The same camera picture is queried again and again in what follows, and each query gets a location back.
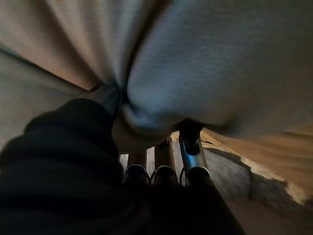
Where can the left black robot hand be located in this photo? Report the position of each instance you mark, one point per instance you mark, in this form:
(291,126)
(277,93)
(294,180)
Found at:
(68,176)

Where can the white fringed cushion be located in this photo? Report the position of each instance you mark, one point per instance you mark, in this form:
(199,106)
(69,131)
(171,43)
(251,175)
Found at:
(207,61)

